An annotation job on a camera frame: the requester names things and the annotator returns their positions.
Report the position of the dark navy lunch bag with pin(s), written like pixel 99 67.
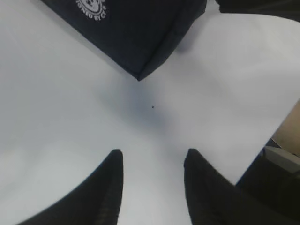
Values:
pixel 139 35

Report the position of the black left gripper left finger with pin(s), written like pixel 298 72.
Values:
pixel 96 201

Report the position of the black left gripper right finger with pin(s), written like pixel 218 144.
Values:
pixel 213 200

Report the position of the grey box beside table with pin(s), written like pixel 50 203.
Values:
pixel 282 158

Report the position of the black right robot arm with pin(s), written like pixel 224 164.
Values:
pixel 288 9

